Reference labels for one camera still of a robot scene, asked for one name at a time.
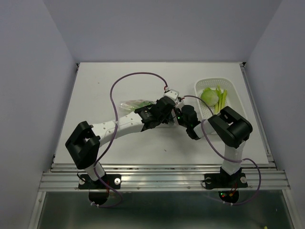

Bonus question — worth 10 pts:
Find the pale green fake cabbage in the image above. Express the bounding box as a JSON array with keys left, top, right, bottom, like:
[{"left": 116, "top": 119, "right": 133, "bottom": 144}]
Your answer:
[{"left": 201, "top": 88, "right": 219, "bottom": 106}]

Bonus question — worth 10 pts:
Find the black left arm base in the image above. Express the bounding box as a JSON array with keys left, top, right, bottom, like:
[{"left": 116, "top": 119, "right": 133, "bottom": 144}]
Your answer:
[{"left": 77, "top": 174, "right": 123, "bottom": 208}]

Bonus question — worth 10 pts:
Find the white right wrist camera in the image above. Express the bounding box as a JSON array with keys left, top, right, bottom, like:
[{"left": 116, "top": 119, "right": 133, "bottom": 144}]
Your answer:
[{"left": 175, "top": 100, "right": 184, "bottom": 109}]

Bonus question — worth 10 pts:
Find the aluminium rail frame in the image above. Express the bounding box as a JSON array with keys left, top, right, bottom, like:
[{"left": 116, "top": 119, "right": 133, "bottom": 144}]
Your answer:
[{"left": 29, "top": 63, "right": 302, "bottom": 229}]

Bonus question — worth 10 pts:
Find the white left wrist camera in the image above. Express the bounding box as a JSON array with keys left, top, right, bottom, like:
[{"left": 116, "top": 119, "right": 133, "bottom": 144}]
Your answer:
[{"left": 163, "top": 87, "right": 179, "bottom": 103}]

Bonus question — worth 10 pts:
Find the green fake lettuce leaf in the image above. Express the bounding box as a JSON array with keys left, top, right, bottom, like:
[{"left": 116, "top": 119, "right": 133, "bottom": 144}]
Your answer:
[{"left": 133, "top": 100, "right": 155, "bottom": 109}]

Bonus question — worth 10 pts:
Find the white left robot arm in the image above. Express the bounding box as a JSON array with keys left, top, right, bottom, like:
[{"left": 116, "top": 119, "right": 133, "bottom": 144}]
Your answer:
[{"left": 65, "top": 95, "right": 177, "bottom": 188}]

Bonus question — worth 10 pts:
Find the yellow-green fake celery stalk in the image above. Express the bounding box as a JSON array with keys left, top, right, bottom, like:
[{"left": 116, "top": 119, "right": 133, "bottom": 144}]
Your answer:
[{"left": 214, "top": 85, "right": 227, "bottom": 114}]

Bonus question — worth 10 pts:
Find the white perforated plastic basket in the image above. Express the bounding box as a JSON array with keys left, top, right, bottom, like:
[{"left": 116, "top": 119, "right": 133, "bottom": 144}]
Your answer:
[{"left": 194, "top": 78, "right": 247, "bottom": 119}]

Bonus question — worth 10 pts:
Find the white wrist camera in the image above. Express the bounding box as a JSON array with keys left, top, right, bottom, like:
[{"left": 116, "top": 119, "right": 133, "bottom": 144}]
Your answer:
[
  {"left": 163, "top": 87, "right": 179, "bottom": 103},
  {"left": 175, "top": 100, "right": 184, "bottom": 109}
]

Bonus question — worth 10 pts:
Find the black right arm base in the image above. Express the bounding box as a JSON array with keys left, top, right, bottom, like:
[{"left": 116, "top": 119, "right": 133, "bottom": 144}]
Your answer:
[{"left": 201, "top": 170, "right": 248, "bottom": 205}]

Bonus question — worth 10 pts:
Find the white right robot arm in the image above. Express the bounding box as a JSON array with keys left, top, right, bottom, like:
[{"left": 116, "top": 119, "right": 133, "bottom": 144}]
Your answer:
[{"left": 174, "top": 105, "right": 253, "bottom": 186}]

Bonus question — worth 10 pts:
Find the clear pink-dotted zip bag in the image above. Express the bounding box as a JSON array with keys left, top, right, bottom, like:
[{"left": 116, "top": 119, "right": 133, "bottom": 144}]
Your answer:
[{"left": 118, "top": 98, "right": 179, "bottom": 127}]

